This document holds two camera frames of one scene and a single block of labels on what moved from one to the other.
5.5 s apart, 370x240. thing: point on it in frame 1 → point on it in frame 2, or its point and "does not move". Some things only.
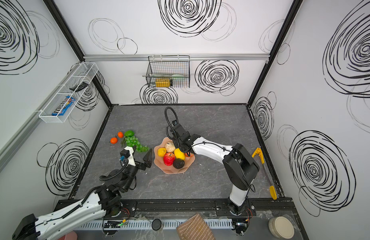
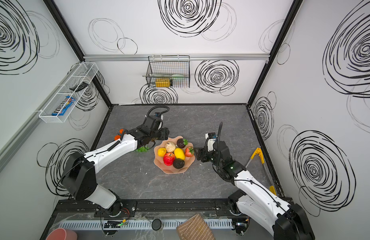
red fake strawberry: [191, 155] does not move
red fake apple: [169, 158] does not move
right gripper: [183, 144] → [205, 154]
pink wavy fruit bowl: [159, 161] does not move
